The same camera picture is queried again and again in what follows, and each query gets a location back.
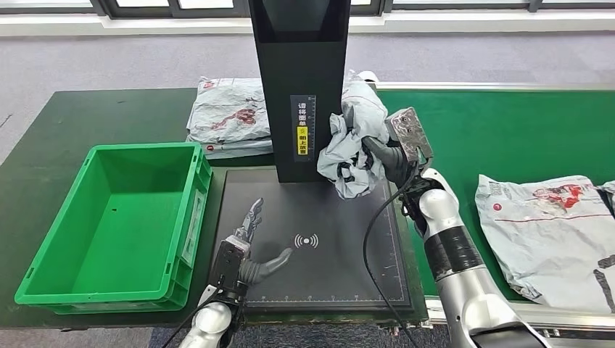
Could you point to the green conveyor belt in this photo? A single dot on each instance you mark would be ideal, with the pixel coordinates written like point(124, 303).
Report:
point(480, 125)

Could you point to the dark window frame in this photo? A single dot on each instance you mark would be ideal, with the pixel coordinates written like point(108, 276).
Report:
point(110, 7)

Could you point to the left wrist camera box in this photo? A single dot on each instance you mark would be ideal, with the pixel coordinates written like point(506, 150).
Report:
point(226, 264)

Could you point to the green plastic crate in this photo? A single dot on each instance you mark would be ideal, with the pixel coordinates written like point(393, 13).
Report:
point(120, 230)

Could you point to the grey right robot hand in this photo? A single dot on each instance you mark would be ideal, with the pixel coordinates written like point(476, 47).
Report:
point(391, 163)

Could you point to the black inbound scanner machine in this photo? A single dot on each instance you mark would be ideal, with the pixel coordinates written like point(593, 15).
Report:
point(298, 62)

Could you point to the flat grey parcel red dot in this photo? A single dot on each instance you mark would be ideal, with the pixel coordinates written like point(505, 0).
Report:
point(240, 150)

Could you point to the grey parcel large black letters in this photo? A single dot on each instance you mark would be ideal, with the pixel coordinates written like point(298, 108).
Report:
point(538, 249)

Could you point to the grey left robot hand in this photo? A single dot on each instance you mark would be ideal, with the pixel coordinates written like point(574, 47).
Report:
point(259, 271)

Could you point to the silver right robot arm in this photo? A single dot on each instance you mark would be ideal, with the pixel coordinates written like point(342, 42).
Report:
point(456, 269)

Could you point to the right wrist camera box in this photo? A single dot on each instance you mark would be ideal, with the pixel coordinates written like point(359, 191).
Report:
point(408, 132)

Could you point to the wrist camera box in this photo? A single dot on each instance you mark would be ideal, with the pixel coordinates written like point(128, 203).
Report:
point(408, 132)
point(226, 264)

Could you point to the grey poly parcel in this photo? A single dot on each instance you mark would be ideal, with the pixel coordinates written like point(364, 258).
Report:
point(355, 115)

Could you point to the aluminium conveyor frame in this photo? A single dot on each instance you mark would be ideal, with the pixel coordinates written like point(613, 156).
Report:
point(591, 324)

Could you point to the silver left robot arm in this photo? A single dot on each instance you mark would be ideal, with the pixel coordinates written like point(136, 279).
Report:
point(206, 324)

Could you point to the grey parcel dark red smear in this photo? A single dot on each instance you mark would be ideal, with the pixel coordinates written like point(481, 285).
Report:
point(609, 189)

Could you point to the flat grey parcel red print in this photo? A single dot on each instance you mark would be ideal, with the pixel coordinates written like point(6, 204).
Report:
point(226, 105)

